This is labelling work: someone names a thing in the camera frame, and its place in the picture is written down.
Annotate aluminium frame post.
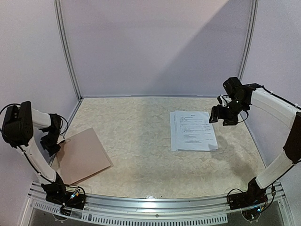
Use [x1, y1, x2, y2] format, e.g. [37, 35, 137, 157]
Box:
[54, 0, 83, 101]
[238, 0, 259, 81]

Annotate aluminium frame left post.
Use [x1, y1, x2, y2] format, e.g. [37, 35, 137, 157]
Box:
[54, 0, 83, 101]

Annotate aluminium frame right post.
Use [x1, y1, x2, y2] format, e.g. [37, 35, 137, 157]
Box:
[238, 0, 259, 81]

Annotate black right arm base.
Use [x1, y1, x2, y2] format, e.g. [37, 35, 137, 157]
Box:
[226, 188, 268, 210]

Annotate pink paper folder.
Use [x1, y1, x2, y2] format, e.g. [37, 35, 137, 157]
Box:
[52, 128, 112, 185]

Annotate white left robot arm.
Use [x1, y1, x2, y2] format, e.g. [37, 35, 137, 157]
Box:
[0, 101, 64, 185]

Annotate aluminium front rail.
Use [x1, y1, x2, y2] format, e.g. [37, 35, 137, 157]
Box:
[21, 183, 293, 226]

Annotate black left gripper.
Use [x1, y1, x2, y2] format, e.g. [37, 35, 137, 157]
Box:
[41, 128, 61, 156]

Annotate printed white top sheet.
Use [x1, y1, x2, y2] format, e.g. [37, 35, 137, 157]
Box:
[169, 111, 218, 152]

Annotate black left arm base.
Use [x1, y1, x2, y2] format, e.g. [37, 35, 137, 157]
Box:
[41, 182, 87, 210]

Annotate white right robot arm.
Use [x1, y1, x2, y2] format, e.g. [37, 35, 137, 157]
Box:
[209, 77, 301, 205]

